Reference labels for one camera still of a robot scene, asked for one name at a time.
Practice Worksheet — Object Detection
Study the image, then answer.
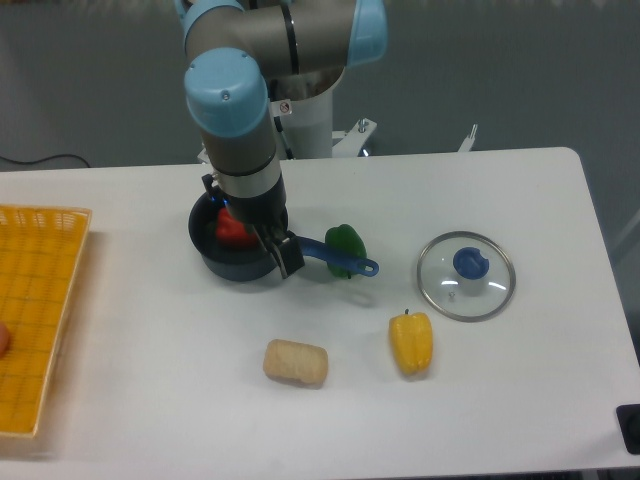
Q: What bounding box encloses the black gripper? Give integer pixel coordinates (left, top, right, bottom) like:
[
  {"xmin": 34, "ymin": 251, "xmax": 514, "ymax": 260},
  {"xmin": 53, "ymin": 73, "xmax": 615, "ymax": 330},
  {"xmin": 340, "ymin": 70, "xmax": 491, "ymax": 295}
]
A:
[{"xmin": 202, "ymin": 174, "xmax": 305, "ymax": 279}]

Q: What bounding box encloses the glass pot lid blue knob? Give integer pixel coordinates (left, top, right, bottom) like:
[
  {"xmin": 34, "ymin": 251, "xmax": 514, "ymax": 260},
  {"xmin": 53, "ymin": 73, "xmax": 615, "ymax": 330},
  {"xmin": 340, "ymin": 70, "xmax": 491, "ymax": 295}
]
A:
[{"xmin": 416, "ymin": 231, "xmax": 516, "ymax": 323}]

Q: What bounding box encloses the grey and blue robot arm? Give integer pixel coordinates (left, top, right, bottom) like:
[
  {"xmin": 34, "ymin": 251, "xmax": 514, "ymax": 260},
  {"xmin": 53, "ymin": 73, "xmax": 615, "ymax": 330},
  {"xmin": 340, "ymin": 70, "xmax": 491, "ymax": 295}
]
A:
[{"xmin": 176, "ymin": 1, "xmax": 388, "ymax": 281}]

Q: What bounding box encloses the red bell pepper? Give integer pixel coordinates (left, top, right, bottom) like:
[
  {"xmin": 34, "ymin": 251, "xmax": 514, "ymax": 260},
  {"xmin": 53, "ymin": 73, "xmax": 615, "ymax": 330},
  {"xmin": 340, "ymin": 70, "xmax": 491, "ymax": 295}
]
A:
[{"xmin": 215, "ymin": 207, "xmax": 259, "ymax": 251}]

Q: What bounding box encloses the green bell pepper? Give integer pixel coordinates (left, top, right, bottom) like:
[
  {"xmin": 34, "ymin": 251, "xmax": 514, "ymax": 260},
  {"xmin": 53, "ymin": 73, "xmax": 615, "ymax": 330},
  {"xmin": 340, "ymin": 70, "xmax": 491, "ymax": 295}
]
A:
[{"xmin": 324, "ymin": 224, "xmax": 367, "ymax": 258}]

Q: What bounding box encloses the beige bread roll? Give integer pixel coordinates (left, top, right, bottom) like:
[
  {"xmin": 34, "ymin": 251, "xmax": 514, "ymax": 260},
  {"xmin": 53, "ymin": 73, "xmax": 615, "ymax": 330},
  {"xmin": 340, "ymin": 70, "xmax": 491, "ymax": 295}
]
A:
[{"xmin": 263, "ymin": 339, "xmax": 329, "ymax": 386}]

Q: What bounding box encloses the yellow bell pepper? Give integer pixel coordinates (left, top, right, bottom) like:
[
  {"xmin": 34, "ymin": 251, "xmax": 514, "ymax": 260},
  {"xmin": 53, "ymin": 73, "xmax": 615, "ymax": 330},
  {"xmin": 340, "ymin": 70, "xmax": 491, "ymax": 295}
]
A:
[{"xmin": 388, "ymin": 309, "xmax": 434, "ymax": 376}]

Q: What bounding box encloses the yellow woven basket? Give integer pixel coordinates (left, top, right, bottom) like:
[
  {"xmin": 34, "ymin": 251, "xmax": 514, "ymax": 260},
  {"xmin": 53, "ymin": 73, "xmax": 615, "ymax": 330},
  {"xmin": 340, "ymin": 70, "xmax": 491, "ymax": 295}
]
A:
[{"xmin": 1, "ymin": 204, "xmax": 92, "ymax": 438}]

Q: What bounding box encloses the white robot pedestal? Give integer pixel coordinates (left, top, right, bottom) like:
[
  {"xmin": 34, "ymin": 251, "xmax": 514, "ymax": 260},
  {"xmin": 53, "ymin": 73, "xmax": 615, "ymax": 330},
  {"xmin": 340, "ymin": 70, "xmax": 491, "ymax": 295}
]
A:
[{"xmin": 197, "ymin": 64, "xmax": 381, "ymax": 165}]

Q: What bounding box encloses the black floor cable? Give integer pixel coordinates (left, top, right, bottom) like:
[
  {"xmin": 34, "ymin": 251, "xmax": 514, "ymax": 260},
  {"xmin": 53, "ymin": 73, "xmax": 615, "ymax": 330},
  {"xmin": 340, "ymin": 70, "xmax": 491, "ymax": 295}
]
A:
[{"xmin": 0, "ymin": 153, "xmax": 91, "ymax": 168}]

